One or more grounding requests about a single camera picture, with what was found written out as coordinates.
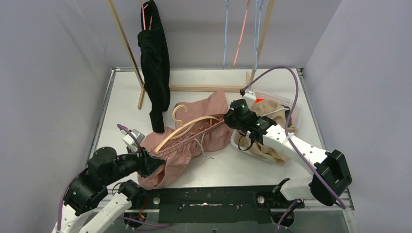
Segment white plastic basket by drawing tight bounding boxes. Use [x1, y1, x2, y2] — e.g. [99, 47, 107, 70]
[229, 91, 300, 156]

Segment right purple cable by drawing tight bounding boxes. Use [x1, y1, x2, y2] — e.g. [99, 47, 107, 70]
[241, 67, 346, 210]

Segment pink hanger on black shorts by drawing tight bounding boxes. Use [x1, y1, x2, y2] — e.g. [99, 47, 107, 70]
[140, 0, 153, 31]

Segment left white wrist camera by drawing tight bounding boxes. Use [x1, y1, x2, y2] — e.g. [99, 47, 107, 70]
[122, 129, 145, 154]

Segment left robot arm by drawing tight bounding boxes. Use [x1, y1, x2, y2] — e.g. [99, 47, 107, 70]
[53, 147, 165, 233]

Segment black shorts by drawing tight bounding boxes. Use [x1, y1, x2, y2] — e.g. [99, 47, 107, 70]
[137, 0, 171, 133]

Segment pink shorts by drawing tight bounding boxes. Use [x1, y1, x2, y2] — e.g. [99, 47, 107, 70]
[137, 90, 233, 190]

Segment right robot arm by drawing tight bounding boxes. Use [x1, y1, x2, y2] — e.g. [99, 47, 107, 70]
[223, 99, 352, 208]

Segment light blue wire hanger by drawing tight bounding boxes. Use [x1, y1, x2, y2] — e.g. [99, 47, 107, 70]
[253, 0, 264, 71]

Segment wooden hanger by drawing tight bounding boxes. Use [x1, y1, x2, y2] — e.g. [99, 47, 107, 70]
[154, 104, 219, 152]

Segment beige shorts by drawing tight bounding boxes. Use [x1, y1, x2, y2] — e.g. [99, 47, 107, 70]
[234, 100, 290, 165]

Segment pink hanger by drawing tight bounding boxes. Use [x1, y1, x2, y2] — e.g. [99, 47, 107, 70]
[140, 0, 153, 31]
[232, 0, 251, 68]

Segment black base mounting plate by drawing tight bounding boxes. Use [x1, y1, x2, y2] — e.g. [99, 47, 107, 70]
[123, 185, 292, 224]

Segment wooden clothes rack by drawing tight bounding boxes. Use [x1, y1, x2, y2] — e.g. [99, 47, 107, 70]
[107, 0, 275, 110]

